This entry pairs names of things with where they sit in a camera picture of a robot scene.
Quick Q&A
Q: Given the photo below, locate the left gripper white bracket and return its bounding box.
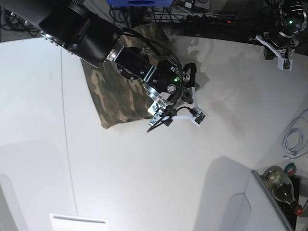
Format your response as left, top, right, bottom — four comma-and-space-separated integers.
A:
249, 31, 300, 70

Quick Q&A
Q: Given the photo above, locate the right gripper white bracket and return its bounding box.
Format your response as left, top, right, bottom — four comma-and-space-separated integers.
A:
146, 63, 209, 133

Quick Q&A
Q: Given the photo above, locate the camouflage t-shirt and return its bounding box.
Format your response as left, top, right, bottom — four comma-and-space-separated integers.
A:
81, 23, 171, 129

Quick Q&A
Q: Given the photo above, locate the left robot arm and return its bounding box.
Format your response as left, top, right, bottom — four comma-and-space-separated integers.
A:
249, 0, 308, 70

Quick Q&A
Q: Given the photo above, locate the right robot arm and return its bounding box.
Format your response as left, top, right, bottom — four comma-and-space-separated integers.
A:
0, 0, 207, 129

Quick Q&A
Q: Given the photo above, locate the black power strip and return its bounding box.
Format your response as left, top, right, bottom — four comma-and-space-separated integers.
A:
184, 14, 238, 25

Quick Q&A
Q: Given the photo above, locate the green tape roll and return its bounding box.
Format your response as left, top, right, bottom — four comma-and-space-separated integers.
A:
284, 163, 297, 176

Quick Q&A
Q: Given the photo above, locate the clear plastic bottle red cap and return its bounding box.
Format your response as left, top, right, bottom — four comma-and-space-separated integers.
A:
263, 166, 303, 216

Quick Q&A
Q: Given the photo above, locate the blue box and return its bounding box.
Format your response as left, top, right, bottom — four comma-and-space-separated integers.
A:
107, 0, 178, 7

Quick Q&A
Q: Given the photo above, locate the coiled white cable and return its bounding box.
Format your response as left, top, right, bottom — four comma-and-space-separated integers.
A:
282, 111, 308, 159

